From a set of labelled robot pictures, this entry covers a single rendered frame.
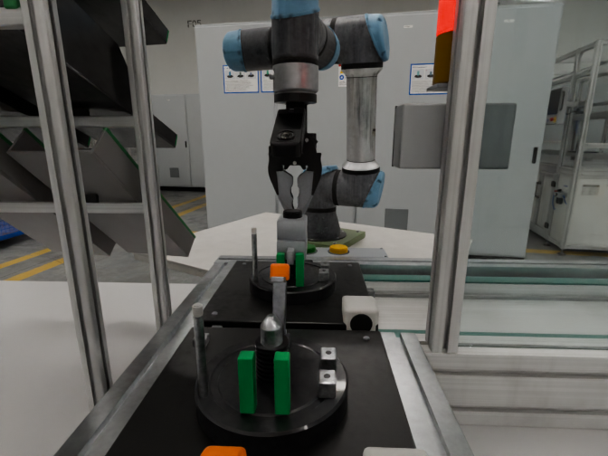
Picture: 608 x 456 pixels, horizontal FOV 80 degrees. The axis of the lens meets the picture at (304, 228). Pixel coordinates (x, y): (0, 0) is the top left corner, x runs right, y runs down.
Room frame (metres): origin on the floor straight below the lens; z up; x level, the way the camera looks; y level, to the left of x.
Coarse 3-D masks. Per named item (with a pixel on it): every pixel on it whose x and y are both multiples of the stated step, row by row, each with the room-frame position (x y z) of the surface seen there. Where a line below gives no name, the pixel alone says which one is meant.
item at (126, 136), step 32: (0, 0) 0.40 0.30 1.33; (64, 0) 0.44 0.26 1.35; (0, 32) 0.39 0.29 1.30; (64, 32) 0.43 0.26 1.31; (96, 32) 0.48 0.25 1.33; (0, 64) 0.44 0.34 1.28; (96, 64) 0.47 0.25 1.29; (32, 96) 0.50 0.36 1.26; (96, 96) 0.48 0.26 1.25; (128, 96) 0.52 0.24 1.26; (96, 128) 0.58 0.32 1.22; (128, 128) 0.57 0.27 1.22; (160, 128) 0.59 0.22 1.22
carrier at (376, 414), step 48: (192, 336) 0.40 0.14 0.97; (240, 336) 0.40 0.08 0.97; (288, 336) 0.35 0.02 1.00; (336, 336) 0.40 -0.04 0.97; (192, 384) 0.31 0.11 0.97; (240, 384) 0.24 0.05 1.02; (288, 384) 0.24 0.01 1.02; (336, 384) 0.26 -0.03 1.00; (384, 384) 0.31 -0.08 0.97; (144, 432) 0.25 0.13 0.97; (192, 432) 0.25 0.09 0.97; (240, 432) 0.23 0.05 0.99; (288, 432) 0.23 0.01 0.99; (336, 432) 0.25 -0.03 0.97; (384, 432) 0.25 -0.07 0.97
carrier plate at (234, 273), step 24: (240, 264) 0.65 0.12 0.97; (336, 264) 0.65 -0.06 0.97; (240, 288) 0.54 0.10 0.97; (336, 288) 0.54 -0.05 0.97; (360, 288) 0.54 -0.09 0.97; (216, 312) 0.45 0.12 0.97; (240, 312) 0.46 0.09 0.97; (264, 312) 0.46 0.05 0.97; (288, 312) 0.46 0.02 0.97; (312, 312) 0.46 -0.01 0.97; (336, 312) 0.46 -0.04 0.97
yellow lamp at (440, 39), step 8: (448, 32) 0.41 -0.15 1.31; (440, 40) 0.42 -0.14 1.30; (448, 40) 0.41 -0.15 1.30; (440, 48) 0.41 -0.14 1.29; (448, 48) 0.41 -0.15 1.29; (440, 56) 0.41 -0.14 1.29; (448, 56) 0.41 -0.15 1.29; (440, 64) 0.41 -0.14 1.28; (448, 64) 0.40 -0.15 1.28; (440, 72) 0.41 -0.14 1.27; (448, 72) 0.40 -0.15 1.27; (432, 80) 0.43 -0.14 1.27; (440, 80) 0.41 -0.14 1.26; (448, 80) 0.40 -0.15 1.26
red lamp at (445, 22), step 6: (444, 0) 0.41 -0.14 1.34; (450, 0) 0.41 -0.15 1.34; (444, 6) 0.41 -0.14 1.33; (450, 6) 0.41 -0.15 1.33; (438, 12) 0.43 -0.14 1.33; (444, 12) 0.41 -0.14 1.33; (450, 12) 0.41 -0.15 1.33; (438, 18) 0.42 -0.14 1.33; (444, 18) 0.41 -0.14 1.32; (450, 18) 0.41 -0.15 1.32; (438, 24) 0.42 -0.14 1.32; (444, 24) 0.41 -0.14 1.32; (450, 24) 0.41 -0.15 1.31; (438, 30) 0.42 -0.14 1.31; (444, 30) 0.41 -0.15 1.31; (450, 30) 0.41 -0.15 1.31
